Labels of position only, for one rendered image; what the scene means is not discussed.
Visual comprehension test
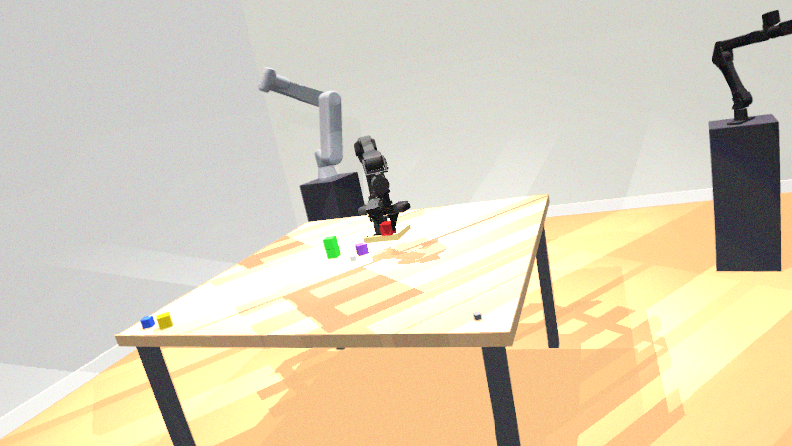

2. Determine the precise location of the purple cube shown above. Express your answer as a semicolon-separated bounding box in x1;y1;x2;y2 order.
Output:
355;242;369;256

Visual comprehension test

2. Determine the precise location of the blue cylinder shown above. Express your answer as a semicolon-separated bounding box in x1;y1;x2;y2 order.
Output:
140;316;155;329

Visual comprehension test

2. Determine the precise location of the green block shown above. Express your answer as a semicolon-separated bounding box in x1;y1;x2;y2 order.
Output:
325;245;341;259
323;236;338;250

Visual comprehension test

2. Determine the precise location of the red block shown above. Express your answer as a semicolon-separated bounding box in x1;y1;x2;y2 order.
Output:
379;221;397;236

